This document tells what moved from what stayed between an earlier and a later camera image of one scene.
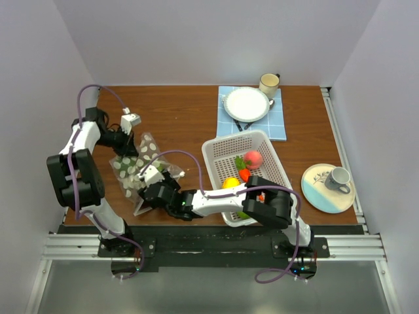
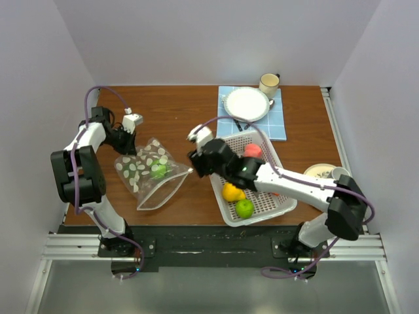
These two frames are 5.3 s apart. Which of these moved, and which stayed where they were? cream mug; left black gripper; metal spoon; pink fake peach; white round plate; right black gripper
Moved: right black gripper; pink fake peach
Stayed: white round plate; cream mug; left black gripper; metal spoon
